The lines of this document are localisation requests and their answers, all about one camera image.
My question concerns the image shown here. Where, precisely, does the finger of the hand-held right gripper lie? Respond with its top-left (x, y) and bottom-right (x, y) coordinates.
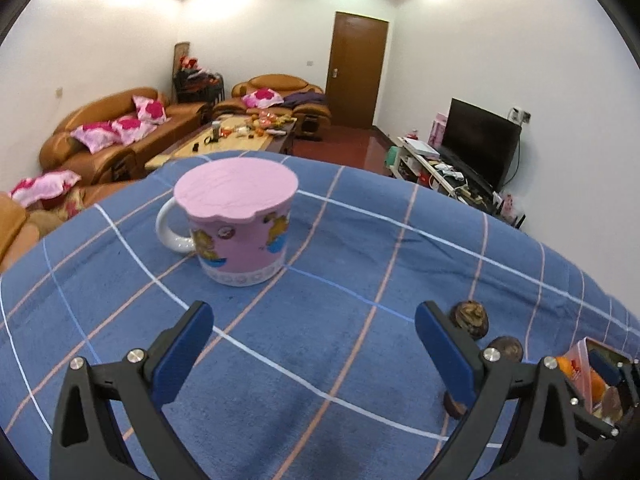
top-left (588, 349), bottom-right (640, 411)
top-left (567, 396), bottom-right (623, 442)

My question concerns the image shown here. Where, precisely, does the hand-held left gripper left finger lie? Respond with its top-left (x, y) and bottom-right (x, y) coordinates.
top-left (48, 301), bottom-right (215, 480)

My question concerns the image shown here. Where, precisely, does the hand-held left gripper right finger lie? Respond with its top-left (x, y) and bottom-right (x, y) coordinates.
top-left (415, 301), bottom-right (581, 480)

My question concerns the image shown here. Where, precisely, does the large orange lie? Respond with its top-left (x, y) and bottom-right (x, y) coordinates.
top-left (586, 367), bottom-right (609, 405)

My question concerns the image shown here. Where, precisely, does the red printed tin box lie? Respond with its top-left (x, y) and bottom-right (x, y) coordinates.
top-left (556, 338), bottom-right (634, 423)

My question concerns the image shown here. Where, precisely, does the sprouted dark water chestnut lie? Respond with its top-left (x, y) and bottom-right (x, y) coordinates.
top-left (450, 301), bottom-right (489, 339)

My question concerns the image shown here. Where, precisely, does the cut white-topped water chestnut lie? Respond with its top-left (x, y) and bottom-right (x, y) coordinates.
top-left (444, 391), bottom-right (469, 419)

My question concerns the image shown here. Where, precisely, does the smooth dark water chestnut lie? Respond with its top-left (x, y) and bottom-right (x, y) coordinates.
top-left (486, 336), bottom-right (524, 364)

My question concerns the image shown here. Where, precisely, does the pink cartoon mug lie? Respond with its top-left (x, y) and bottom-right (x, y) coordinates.
top-left (155, 195), bottom-right (293, 287)

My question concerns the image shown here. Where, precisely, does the blue plaid cloth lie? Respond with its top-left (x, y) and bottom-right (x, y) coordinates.
top-left (0, 150), bottom-right (640, 480)

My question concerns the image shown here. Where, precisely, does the pink mug lid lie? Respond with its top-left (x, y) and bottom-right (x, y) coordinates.
top-left (173, 158), bottom-right (299, 222)

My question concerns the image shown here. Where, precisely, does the white television stand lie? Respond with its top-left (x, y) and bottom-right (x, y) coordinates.
top-left (390, 136), bottom-right (506, 211)

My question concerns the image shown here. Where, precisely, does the wooden coffee table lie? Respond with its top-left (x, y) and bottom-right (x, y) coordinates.
top-left (145, 115), bottom-right (296, 174)

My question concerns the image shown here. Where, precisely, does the flat white box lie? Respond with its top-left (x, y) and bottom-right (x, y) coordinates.
top-left (402, 139), bottom-right (441, 159)

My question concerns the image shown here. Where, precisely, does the black television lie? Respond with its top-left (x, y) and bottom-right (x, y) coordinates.
top-left (440, 98), bottom-right (522, 192)

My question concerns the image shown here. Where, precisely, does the pink floral pillow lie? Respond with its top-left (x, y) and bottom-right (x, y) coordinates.
top-left (132, 95), bottom-right (169, 125)
top-left (111, 116), bottom-right (158, 144)
top-left (10, 170), bottom-right (82, 207)
top-left (241, 88), bottom-right (282, 110)
top-left (70, 122), bottom-right (124, 154)

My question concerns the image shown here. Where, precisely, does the pink gift box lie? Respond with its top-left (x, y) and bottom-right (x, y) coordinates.
top-left (429, 113), bottom-right (449, 147)

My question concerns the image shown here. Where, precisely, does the assorted food pile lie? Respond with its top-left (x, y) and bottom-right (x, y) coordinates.
top-left (220, 112), bottom-right (296, 139)

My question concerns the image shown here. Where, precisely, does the long brown leather sofa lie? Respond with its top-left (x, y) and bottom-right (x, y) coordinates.
top-left (40, 87), bottom-right (209, 182)

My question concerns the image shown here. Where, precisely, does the chair with piled clothes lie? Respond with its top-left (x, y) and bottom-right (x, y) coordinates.
top-left (173, 57), bottom-right (224, 106)

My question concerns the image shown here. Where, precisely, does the purple blanket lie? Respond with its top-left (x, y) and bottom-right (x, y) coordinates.
top-left (282, 91), bottom-right (326, 109)

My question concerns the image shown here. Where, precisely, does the brown leather armchair sofa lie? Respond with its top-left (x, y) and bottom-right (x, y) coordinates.
top-left (212, 75), bottom-right (332, 142)

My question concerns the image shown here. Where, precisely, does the brown wooden door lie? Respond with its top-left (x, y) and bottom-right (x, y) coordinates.
top-left (326, 11), bottom-right (390, 130)

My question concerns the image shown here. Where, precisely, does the framed picture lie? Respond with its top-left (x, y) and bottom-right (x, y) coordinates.
top-left (173, 42), bottom-right (191, 77)

